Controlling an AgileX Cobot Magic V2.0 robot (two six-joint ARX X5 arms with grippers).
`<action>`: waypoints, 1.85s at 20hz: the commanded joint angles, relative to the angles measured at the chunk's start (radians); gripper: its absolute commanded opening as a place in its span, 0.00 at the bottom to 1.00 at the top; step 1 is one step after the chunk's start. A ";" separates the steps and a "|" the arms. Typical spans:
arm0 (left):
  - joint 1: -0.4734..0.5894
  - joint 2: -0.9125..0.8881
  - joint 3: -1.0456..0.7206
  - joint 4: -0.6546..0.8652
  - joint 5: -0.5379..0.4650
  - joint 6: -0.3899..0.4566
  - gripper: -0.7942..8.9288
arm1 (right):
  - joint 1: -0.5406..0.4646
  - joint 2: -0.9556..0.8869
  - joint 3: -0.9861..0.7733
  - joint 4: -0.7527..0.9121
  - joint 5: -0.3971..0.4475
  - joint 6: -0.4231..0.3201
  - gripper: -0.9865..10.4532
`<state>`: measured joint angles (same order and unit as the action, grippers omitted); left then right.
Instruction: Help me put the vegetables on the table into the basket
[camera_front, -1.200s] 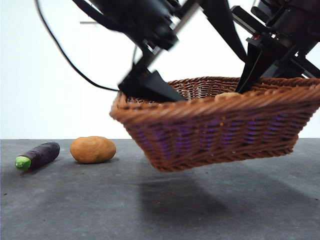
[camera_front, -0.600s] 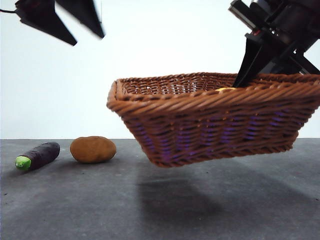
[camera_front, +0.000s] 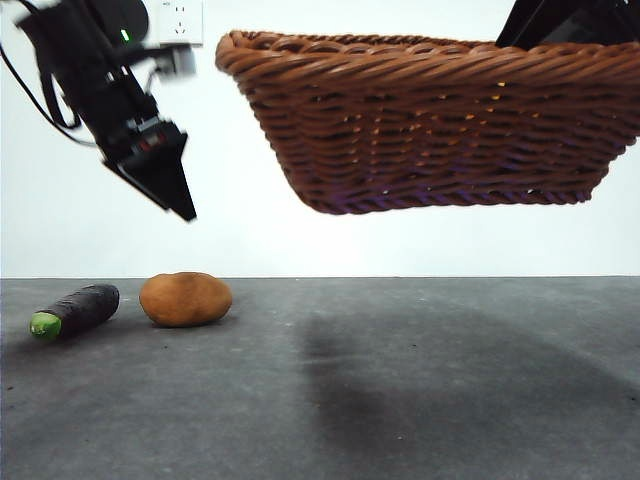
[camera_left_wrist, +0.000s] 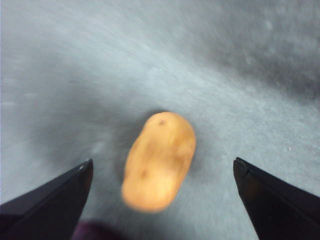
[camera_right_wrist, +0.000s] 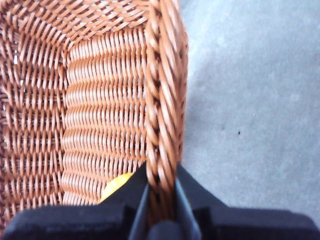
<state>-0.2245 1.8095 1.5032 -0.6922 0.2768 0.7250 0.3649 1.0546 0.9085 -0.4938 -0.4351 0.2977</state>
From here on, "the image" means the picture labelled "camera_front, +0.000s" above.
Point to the purple eggplant with green stem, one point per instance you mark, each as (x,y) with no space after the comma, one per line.
(82,307)

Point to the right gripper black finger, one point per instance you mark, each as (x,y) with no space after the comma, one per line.
(600,25)
(522,22)

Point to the left wrist grey camera box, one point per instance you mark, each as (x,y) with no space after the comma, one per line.
(180,61)

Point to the brown woven wicker basket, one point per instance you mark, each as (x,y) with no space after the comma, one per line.
(430,125)

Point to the brown potato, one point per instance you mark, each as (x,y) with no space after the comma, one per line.
(185,300)

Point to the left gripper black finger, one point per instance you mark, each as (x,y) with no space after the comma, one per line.
(162,180)

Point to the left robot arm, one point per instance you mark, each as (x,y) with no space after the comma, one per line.
(75,55)

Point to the white wall socket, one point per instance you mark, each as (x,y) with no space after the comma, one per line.
(186,25)

